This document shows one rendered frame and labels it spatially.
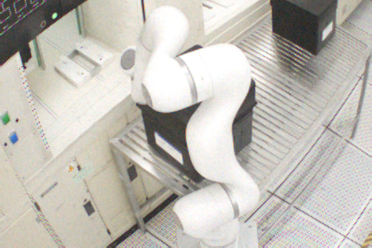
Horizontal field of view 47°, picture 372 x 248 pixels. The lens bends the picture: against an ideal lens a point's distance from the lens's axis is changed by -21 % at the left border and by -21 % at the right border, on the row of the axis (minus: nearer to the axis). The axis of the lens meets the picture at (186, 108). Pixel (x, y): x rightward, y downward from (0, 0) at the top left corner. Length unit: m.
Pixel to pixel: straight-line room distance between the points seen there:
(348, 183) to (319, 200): 0.23
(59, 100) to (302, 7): 1.13
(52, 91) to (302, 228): 1.45
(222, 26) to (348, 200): 1.22
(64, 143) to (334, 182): 1.56
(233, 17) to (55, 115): 0.93
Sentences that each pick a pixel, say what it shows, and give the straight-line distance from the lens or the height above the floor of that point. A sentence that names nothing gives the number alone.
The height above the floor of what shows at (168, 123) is 1.00.
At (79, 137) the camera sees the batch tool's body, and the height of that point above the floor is 0.86.
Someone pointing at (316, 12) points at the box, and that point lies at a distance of 2.21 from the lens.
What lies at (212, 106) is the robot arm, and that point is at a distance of 1.12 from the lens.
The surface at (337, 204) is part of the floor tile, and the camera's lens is 2.71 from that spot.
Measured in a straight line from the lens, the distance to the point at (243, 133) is 1.85.
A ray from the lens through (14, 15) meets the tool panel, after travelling 1.44.
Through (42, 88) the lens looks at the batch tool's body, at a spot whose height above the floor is 0.87.
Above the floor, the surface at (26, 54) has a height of 0.98.
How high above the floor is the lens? 2.24
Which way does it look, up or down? 46 degrees down
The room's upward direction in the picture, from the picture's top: 6 degrees counter-clockwise
